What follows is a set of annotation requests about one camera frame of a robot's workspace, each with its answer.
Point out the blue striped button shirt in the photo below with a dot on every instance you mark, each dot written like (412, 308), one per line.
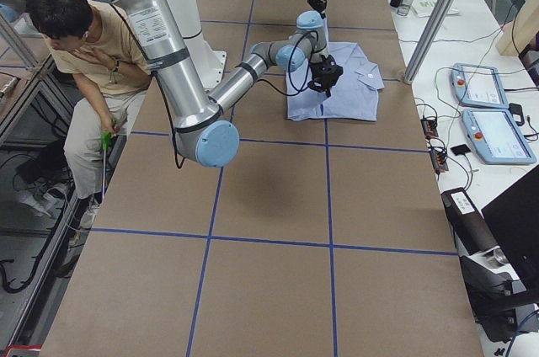
(355, 95)

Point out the upper teach pendant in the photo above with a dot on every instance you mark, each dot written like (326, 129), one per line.
(478, 86)

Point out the teach pendant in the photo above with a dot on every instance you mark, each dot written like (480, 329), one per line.
(478, 86)
(496, 138)

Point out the lower teach pendant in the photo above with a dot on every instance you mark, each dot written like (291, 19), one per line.
(496, 138)

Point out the seated person beige shirt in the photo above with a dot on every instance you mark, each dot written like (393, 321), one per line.
(92, 42)

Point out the black monitor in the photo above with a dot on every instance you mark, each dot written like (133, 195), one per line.
(512, 217)

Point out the aluminium frame post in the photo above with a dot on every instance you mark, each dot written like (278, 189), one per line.
(426, 39)

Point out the green handled grabber tool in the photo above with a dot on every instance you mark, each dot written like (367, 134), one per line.
(106, 142)

